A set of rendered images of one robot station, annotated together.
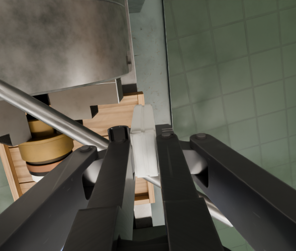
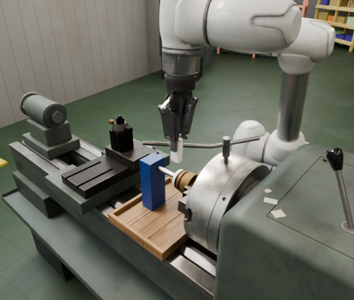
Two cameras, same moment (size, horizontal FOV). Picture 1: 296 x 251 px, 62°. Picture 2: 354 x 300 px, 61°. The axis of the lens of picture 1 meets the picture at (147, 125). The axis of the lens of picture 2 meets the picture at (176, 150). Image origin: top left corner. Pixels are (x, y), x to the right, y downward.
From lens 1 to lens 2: 0.70 m
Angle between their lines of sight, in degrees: 53
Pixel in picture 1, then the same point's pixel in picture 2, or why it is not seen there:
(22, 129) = not seen: hidden behind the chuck
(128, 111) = (161, 244)
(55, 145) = (186, 180)
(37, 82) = (207, 167)
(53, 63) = (209, 174)
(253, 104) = not seen: outside the picture
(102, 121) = (170, 231)
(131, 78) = (174, 262)
